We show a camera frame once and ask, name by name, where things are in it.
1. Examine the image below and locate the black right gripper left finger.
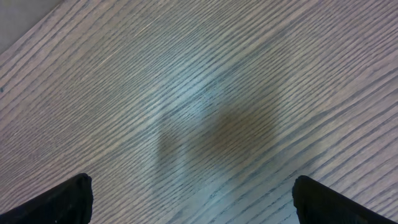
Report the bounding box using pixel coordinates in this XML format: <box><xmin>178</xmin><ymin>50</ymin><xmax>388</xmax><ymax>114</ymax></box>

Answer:
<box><xmin>1</xmin><ymin>173</ymin><xmax>93</xmax><ymax>224</ymax></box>

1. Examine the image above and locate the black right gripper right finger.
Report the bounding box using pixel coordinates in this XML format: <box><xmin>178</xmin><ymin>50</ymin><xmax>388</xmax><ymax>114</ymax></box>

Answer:
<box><xmin>292</xmin><ymin>175</ymin><xmax>397</xmax><ymax>224</ymax></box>

